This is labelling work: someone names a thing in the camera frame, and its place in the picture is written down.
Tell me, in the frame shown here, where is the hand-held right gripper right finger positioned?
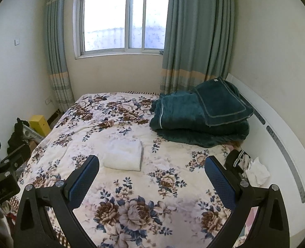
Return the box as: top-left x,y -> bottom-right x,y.
205,156 -> 291,248

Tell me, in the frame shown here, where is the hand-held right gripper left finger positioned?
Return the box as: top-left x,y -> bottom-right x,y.
13,154 -> 100,248

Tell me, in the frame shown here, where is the white small garment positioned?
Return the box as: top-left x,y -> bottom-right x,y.
102,138 -> 145,172

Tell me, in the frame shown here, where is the black clothing pile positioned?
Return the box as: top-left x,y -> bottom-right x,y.
7,117 -> 30,156

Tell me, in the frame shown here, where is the black cloth item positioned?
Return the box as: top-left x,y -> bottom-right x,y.
223,149 -> 246,177

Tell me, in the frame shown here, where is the white plastic item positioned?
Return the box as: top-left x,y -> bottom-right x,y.
23,124 -> 45,142

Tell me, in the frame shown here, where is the crumpled white cloth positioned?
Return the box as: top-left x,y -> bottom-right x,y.
242,156 -> 271,186

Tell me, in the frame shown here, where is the yellow box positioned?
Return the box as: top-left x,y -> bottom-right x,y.
29,115 -> 50,137

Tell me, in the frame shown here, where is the pink cloth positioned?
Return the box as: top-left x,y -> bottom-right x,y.
245,205 -> 259,239

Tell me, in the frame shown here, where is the white bed headboard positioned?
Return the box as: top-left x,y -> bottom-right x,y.
225,73 -> 305,238

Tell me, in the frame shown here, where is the dark green quilt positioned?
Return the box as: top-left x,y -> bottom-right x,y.
149,90 -> 250,148

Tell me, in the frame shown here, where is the dark green pillow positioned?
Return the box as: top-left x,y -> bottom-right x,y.
194,76 -> 255,127

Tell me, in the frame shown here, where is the narrow green striped curtain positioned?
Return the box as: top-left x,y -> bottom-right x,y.
46,0 -> 76,113

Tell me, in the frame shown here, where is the wide green striped curtain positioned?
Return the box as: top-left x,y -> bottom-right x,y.
159,0 -> 236,94

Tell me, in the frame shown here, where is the white framed window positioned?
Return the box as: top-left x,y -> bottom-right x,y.
73,0 -> 172,60

